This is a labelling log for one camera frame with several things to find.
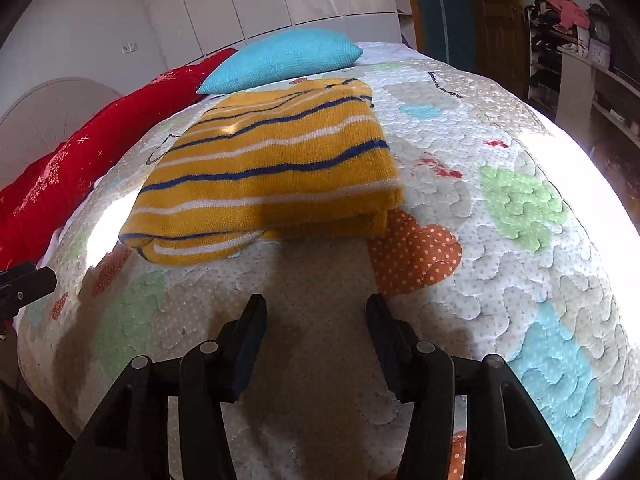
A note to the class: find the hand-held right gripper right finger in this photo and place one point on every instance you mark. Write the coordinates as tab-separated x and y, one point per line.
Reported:
385	340

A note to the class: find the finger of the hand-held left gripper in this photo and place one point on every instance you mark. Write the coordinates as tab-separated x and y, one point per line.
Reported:
30	285

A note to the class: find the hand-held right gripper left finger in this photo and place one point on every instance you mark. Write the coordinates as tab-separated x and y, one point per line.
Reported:
247	340

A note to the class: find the yellow blue-striped towel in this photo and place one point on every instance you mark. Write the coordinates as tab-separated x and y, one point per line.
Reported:
270	170

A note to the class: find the red patterned pillow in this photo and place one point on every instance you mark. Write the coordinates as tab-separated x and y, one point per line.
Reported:
75	170

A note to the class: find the patterned quilt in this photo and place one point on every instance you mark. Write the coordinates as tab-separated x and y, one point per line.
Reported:
500	260

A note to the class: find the white arched headboard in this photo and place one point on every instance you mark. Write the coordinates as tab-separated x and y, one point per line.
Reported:
45	115

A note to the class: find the blue knitted pillow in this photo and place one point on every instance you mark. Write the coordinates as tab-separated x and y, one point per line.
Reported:
285	57

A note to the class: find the white bed sheet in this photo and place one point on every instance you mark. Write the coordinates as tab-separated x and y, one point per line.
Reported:
385	52

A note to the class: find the shelf unit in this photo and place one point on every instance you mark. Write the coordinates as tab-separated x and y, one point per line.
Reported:
590	75

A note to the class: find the wooden door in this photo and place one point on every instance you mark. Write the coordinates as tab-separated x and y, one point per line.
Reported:
500	20

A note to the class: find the pink garment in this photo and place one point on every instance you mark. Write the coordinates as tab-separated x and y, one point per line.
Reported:
570	10

